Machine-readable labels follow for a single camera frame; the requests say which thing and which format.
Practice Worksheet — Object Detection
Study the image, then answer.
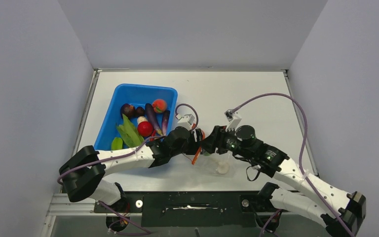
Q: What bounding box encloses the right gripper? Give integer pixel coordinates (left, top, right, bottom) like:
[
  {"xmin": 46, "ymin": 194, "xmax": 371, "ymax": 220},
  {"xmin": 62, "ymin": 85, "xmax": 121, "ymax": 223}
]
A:
[{"xmin": 199, "ymin": 124, "xmax": 252, "ymax": 159}]

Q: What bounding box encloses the clear zip top bag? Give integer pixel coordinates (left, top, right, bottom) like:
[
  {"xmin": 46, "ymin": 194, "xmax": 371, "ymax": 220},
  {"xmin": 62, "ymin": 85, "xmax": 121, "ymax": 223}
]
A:
[{"xmin": 184, "ymin": 148, "xmax": 235, "ymax": 178}]

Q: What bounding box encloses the white fake garlic piece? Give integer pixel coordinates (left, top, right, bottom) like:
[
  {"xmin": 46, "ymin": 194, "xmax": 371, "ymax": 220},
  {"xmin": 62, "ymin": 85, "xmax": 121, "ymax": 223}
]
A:
[{"xmin": 216, "ymin": 161, "xmax": 230, "ymax": 175}]

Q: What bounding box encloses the fake red chili pepper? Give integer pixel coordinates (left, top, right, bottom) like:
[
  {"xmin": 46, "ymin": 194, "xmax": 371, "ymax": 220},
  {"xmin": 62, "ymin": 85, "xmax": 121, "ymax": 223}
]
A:
[{"xmin": 150, "ymin": 130, "xmax": 157, "ymax": 141}]

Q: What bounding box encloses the fake purple eggplant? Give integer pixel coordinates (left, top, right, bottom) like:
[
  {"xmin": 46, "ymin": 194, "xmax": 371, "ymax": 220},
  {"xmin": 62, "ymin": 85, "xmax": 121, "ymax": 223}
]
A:
[
  {"xmin": 161, "ymin": 110, "xmax": 170, "ymax": 135},
  {"xmin": 145, "ymin": 103, "xmax": 163, "ymax": 135}
]

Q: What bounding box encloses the small fake white mushroom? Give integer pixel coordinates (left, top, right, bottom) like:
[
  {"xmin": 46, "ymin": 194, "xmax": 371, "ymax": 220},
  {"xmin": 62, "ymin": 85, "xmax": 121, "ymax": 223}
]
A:
[{"xmin": 137, "ymin": 116, "xmax": 148, "ymax": 124}]

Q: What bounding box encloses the small dark fake fig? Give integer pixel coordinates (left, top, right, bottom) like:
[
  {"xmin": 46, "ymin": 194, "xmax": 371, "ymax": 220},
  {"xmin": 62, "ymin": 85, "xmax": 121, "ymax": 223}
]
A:
[{"xmin": 135, "ymin": 106, "xmax": 146, "ymax": 118}]

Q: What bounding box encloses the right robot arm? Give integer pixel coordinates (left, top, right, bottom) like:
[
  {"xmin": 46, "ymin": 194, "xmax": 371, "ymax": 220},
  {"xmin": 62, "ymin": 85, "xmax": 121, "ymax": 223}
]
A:
[{"xmin": 201, "ymin": 125, "xmax": 366, "ymax": 237}]

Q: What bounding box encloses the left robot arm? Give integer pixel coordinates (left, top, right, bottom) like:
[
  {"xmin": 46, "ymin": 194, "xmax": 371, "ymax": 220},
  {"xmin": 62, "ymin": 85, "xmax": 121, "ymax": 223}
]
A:
[{"xmin": 57, "ymin": 126, "xmax": 204, "ymax": 205}]

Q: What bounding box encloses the fake peach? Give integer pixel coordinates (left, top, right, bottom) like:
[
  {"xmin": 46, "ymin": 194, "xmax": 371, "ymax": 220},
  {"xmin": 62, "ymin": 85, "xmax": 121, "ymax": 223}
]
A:
[{"xmin": 152, "ymin": 99, "xmax": 167, "ymax": 114}]

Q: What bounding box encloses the green fake leafy vegetable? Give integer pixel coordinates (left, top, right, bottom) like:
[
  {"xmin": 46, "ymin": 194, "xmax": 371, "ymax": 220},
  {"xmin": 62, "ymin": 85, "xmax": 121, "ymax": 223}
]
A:
[{"xmin": 116, "ymin": 116, "xmax": 144, "ymax": 148}]

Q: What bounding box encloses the fake dark plum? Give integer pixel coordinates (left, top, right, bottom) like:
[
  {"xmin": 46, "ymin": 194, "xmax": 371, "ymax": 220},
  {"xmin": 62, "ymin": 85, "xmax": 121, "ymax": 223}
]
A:
[{"xmin": 120, "ymin": 103, "xmax": 135, "ymax": 119}]

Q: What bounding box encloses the green fake lime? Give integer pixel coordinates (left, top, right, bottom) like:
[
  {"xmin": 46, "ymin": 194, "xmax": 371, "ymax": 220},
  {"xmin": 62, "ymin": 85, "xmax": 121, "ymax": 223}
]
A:
[{"xmin": 111, "ymin": 137, "xmax": 123, "ymax": 151}]

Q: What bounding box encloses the blue plastic bin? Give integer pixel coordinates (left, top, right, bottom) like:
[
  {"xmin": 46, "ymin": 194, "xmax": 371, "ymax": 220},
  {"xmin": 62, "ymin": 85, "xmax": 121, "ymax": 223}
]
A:
[{"xmin": 94, "ymin": 83, "xmax": 178, "ymax": 150}]

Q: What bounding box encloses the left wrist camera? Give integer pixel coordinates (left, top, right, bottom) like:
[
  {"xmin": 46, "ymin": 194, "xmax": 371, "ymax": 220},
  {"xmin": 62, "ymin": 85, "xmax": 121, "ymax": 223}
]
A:
[{"xmin": 176, "ymin": 114, "xmax": 195, "ymax": 131}]

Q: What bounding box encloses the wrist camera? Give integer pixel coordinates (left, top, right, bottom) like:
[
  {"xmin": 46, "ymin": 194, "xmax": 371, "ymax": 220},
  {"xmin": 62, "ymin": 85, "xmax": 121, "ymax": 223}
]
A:
[
  {"xmin": 225, "ymin": 109, "xmax": 241, "ymax": 132},
  {"xmin": 176, "ymin": 114, "xmax": 195, "ymax": 131}
]

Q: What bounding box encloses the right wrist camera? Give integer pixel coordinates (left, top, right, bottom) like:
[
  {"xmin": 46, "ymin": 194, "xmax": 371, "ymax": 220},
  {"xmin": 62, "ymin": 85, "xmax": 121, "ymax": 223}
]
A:
[{"xmin": 225, "ymin": 109, "xmax": 241, "ymax": 132}]

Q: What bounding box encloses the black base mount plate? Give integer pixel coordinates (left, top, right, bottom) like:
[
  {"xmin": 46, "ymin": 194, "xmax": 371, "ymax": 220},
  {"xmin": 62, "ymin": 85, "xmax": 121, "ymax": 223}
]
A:
[{"xmin": 94, "ymin": 191, "xmax": 276, "ymax": 228}]

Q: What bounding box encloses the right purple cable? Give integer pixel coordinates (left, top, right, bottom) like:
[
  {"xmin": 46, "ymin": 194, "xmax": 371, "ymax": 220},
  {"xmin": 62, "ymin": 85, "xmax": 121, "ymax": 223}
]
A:
[{"xmin": 229, "ymin": 93, "xmax": 355, "ymax": 237}]

